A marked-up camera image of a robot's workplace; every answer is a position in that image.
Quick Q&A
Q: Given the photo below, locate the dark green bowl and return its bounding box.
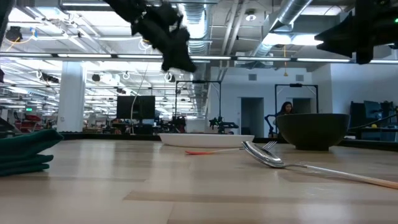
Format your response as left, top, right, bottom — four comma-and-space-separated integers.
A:
275, 113, 351, 151

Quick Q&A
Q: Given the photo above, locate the white building column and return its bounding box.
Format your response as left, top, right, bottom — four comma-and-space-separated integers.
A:
57, 60, 88, 133

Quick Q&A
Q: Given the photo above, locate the folded dark green napkin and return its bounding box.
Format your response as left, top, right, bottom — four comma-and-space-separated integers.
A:
0, 128, 65, 177

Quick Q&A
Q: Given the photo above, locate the silver ceiling duct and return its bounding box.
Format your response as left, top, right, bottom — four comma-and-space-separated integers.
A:
248, 0, 313, 58
183, 0, 214, 57

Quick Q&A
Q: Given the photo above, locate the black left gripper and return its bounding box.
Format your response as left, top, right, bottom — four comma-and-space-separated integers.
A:
104, 0, 198, 73

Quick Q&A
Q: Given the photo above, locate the dark equipment rack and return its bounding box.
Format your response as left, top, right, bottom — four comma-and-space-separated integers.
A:
348, 100, 398, 141

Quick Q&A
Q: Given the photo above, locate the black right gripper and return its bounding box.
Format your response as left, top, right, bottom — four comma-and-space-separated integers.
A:
313, 0, 384, 65

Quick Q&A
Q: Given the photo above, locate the long linear ceiling light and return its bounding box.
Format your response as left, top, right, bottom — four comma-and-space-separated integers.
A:
0, 52, 398, 64

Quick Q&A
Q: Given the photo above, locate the fork with orange handle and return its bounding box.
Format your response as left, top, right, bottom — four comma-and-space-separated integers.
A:
185, 140, 278, 156

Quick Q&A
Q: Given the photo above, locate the black display screen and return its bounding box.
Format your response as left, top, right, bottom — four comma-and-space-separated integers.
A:
116, 95, 156, 120

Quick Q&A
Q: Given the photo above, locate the person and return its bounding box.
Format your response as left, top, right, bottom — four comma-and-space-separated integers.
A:
277, 101, 295, 116

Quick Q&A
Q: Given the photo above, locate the white round plate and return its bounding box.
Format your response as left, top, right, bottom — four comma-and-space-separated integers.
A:
158, 133, 256, 149

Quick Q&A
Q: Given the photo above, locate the spoon with orange handle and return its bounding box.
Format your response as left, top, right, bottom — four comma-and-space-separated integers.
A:
241, 140, 398, 190

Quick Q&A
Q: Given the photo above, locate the black gantry frame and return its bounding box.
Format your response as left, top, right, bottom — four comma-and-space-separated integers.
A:
175, 80, 223, 125
274, 83, 320, 114

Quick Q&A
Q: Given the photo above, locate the red equipment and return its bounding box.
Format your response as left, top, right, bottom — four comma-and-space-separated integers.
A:
14, 113, 43, 132

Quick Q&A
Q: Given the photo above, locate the hanging white cable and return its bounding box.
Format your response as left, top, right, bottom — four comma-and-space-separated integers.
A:
129, 62, 149, 135

